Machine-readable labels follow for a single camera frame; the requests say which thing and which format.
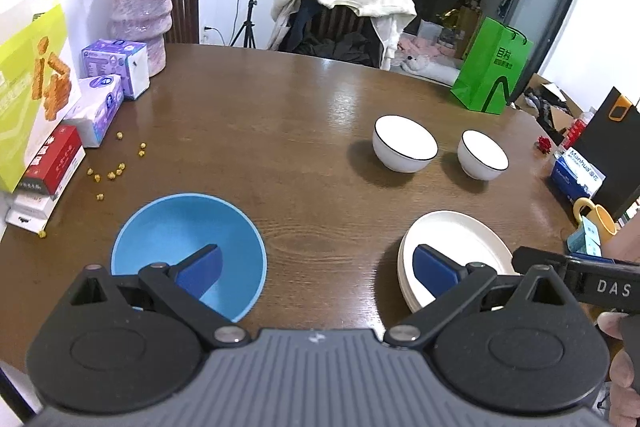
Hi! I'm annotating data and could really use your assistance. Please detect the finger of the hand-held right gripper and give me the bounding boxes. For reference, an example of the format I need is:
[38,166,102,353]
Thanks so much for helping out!
[512,246,571,280]

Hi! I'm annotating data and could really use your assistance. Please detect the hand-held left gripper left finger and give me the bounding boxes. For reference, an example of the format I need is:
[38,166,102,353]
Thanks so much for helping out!
[70,243,252,350]

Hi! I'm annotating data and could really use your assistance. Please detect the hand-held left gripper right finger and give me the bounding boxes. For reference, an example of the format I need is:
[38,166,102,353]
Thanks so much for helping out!
[382,243,573,350]

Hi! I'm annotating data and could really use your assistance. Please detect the cream round plate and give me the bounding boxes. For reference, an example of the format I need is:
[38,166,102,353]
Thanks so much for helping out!
[399,237,441,308]
[401,210,523,298]
[397,247,436,314]

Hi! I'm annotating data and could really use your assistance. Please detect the blue bowl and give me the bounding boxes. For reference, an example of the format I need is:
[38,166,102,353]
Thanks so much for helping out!
[110,193,267,324]

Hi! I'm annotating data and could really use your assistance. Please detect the white bowl with black rim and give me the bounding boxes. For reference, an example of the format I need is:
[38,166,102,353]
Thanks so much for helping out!
[372,115,439,174]
[457,129,510,182]

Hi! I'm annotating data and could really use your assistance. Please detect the person's right hand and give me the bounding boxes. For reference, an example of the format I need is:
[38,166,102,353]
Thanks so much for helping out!
[597,312,640,427]

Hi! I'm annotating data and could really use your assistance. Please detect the light blue yogurt cup pack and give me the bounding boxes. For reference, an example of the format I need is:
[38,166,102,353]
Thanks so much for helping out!
[566,216,603,258]

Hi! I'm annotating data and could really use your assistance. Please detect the yellow mug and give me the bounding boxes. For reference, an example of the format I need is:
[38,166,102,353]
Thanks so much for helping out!
[572,197,621,245]

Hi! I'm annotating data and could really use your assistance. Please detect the blue tissue pack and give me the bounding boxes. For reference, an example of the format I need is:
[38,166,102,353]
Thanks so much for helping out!
[550,146,607,200]

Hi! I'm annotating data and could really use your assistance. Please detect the scattered yellow kernels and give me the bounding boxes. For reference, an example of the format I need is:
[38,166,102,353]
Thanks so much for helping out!
[37,132,151,240]

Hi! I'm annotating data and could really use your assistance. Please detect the red label water bottle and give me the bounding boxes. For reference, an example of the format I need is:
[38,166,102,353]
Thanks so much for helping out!
[560,109,596,148]

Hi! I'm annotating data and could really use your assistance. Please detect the black backpack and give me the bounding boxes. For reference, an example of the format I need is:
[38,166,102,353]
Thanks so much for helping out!
[530,92,576,132]

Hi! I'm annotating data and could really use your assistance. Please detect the open cardboard box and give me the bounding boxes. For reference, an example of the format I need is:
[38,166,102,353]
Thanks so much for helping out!
[515,74,583,132]

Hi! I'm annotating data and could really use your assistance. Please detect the red and white box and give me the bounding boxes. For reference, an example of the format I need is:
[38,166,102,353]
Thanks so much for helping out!
[22,124,87,202]

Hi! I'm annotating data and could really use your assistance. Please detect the white flat box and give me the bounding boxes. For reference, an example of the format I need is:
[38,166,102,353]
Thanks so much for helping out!
[5,189,62,235]

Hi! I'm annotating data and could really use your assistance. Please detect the green paper bag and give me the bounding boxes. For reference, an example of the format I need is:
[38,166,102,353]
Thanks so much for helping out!
[450,17,535,116]

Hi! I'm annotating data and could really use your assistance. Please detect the purple soft tissue pack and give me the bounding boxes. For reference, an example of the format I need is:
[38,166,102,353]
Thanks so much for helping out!
[62,74,125,148]

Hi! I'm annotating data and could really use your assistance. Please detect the white plush toy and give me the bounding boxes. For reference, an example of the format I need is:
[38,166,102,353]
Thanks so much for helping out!
[400,54,461,85]

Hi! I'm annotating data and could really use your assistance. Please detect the purple and white tissue cube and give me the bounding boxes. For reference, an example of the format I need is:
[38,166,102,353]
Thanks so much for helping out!
[81,39,151,100]

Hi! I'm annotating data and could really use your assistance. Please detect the pink bedding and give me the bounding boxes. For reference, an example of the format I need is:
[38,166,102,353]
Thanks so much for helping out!
[400,34,451,58]

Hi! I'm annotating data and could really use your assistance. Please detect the white zip jacket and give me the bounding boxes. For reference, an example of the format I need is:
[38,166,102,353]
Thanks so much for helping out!
[372,12,416,70]

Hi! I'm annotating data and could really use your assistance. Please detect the yellow-green snack box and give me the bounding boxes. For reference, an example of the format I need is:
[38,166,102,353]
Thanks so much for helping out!
[0,2,83,194]

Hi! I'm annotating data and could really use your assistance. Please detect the black garment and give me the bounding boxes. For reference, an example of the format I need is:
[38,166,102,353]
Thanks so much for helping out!
[295,31,378,68]

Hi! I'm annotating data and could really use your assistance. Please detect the brown cardboard box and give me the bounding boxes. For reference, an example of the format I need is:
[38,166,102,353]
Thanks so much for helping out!
[457,4,486,58]

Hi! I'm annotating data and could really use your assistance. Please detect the beige fabric garment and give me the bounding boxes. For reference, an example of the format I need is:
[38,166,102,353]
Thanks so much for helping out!
[267,2,296,50]

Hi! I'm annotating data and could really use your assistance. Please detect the gold foil wrapping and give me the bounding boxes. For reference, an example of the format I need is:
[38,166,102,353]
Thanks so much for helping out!
[437,9,468,30]

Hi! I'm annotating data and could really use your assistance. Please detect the purple textured vase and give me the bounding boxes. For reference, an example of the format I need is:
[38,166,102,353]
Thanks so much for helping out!
[110,0,175,78]

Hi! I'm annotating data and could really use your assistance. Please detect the navy trousers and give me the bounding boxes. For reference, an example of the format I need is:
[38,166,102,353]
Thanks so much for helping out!
[287,0,318,50]

